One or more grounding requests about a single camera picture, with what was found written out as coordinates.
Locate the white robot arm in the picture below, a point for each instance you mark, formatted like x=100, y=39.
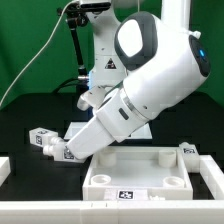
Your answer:
x=165, y=62

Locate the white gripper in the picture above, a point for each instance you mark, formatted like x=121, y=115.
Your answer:
x=115, y=120

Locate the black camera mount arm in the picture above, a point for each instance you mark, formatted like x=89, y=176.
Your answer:
x=76, y=17

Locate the white obstacle fence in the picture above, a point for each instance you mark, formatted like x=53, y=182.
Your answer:
x=124, y=212

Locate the white square tabletop part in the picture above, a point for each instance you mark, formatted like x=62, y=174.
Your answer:
x=134, y=173

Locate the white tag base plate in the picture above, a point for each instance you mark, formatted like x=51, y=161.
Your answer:
x=142, y=133

